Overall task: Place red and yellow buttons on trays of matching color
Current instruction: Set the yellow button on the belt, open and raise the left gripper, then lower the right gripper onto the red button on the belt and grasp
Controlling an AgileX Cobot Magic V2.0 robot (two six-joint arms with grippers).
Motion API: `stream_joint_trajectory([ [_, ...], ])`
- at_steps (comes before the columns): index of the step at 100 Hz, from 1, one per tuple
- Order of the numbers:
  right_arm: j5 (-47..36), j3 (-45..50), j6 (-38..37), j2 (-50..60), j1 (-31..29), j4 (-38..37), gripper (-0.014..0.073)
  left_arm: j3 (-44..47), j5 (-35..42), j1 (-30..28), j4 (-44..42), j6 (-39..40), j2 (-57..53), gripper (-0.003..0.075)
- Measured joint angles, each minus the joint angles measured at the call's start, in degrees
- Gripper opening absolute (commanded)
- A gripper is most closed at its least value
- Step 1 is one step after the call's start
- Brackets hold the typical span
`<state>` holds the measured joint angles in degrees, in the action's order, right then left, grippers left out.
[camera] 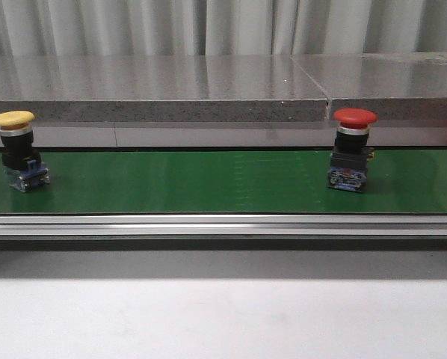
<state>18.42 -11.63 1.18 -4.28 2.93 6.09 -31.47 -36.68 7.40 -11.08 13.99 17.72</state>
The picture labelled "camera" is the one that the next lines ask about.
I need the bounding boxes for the aluminium conveyor frame rail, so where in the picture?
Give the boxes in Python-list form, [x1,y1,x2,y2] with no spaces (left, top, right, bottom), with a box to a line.
[0,214,447,237]

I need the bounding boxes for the grey stone slab left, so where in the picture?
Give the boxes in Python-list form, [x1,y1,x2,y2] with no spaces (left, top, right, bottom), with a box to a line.
[0,55,327,123]

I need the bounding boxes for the green conveyor belt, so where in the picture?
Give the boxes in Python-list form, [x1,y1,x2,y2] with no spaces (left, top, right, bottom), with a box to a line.
[0,150,447,214]

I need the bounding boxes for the grey stone slab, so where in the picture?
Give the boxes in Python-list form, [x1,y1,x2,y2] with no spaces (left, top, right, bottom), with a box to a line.
[0,55,327,123]
[292,52,447,127]

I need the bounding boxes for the yellow mushroom push button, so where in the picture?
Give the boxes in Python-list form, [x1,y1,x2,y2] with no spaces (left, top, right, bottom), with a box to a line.
[0,111,50,193]

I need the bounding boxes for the red mushroom push button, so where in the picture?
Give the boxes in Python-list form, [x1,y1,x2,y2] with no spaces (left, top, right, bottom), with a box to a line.
[327,108,377,193]

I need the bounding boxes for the white base panel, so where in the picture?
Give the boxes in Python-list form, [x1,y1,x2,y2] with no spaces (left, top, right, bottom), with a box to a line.
[0,120,447,149]

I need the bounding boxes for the grey stone slab right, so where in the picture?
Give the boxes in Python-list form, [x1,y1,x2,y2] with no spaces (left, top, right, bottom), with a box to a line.
[292,52,447,127]

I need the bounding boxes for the grey curtain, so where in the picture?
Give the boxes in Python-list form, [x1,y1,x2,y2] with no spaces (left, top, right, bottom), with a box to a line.
[0,0,447,56]

